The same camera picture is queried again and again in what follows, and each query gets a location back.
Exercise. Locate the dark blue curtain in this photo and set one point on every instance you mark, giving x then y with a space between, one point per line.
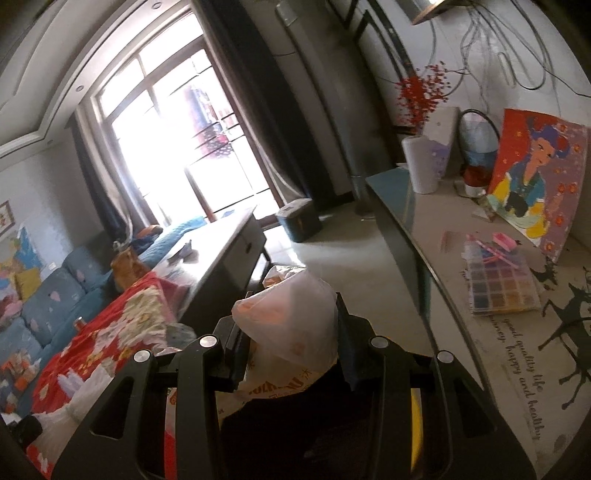
104 184

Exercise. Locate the wooden wall shelf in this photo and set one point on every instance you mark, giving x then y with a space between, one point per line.
434 11

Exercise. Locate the pink cushion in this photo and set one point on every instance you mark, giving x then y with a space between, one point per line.
9 307

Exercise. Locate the country map poster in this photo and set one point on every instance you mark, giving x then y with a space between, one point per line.
18 254

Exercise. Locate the white plastic bag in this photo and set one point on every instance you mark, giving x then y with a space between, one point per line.
286 318

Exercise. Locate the grey brown curtain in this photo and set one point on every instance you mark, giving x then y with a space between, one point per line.
258 92

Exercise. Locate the white vase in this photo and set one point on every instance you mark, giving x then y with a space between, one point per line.
420 166

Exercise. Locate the pink small tray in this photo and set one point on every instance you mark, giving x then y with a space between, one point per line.
503 240

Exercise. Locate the yellow rimmed bin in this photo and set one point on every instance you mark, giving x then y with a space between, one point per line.
416 429

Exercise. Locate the grey coffee table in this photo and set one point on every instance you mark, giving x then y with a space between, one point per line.
221 249

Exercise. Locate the red drink can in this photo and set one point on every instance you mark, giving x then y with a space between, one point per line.
79 324

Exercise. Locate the grey crumpled paper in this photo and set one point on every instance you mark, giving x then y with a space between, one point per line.
182 253

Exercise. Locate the large window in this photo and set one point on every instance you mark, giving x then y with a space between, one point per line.
184 115

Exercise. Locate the clear bead organizer box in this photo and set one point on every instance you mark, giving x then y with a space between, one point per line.
501 286

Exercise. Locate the red floral blanket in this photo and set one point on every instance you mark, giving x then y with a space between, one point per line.
106 323

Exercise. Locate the framed calligraphy picture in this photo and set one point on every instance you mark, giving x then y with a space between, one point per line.
4 219

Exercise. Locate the white purple paper bag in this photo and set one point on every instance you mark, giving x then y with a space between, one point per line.
443 134

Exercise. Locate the teal storage box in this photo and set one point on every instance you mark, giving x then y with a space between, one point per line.
300 221

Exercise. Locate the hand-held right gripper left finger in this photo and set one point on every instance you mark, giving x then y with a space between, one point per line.
231 357

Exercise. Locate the colourful figure painting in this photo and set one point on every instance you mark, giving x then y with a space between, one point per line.
535 175

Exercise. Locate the yellow pillow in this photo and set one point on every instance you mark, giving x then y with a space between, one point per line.
27 284

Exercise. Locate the red berry branches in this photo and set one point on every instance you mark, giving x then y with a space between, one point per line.
420 92

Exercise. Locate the grey standing air conditioner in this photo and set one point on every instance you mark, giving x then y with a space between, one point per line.
341 115

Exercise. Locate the printed deer table mat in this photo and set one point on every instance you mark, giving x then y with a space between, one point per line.
531 369

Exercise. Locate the blue patterned sofa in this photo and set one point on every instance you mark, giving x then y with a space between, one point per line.
41 314

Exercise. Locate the pile of clothes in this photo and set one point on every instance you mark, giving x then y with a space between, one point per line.
18 374

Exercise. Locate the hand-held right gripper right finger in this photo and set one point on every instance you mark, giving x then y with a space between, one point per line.
348 369

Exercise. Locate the dark tv cabinet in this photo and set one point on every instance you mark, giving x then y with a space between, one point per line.
397 221

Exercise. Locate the orange paper bag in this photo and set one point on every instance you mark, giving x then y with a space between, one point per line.
129 272

